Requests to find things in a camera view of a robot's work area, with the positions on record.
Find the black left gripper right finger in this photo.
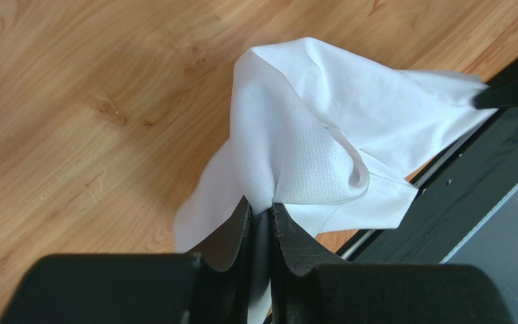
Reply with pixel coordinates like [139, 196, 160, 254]
[270, 203, 347, 323]

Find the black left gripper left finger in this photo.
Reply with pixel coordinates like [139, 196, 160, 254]
[187, 197, 252, 323]

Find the white t shirt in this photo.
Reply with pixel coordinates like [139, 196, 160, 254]
[174, 38, 509, 323]

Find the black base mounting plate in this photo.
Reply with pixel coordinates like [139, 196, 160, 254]
[335, 33, 518, 265]

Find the aluminium frame rail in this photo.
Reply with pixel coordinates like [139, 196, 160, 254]
[442, 183, 518, 323]

